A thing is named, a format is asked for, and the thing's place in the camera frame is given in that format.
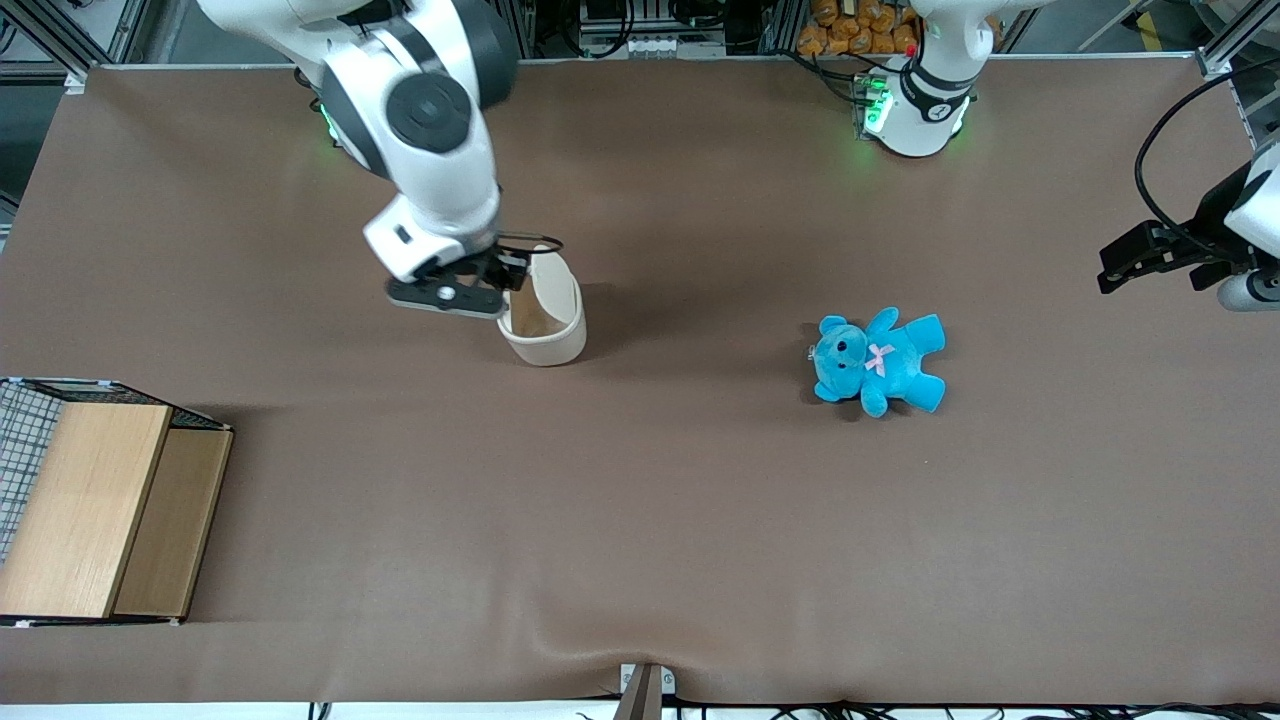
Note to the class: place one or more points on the grey control box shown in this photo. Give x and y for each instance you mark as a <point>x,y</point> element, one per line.
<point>650,30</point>

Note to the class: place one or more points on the aluminium frame post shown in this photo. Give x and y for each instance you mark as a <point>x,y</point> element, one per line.
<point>80,35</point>
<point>1235,40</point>

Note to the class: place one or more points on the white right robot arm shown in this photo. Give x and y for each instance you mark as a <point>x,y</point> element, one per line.
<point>430,110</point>

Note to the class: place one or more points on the pile of orange plush toys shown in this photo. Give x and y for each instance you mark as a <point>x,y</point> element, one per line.
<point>860,28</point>

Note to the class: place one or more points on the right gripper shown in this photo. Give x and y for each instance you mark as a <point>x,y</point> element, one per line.
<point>497,267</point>

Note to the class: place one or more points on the wooden shelf box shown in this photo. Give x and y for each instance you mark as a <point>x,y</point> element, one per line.
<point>90,510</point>

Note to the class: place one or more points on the beige trash can with lid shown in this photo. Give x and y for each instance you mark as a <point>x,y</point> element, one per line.
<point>545,345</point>

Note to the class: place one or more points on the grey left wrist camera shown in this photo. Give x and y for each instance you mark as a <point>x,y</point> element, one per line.
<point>1250,291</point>

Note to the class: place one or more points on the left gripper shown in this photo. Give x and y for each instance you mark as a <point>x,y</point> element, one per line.
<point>1207,226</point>

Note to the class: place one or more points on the metal clamp bracket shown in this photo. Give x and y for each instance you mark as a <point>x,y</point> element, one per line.
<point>645,690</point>

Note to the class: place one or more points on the brown table cloth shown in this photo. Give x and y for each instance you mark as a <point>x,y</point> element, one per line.
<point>640,520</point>

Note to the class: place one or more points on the blue teddy bear plush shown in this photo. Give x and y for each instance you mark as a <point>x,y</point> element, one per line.
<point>878,362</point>

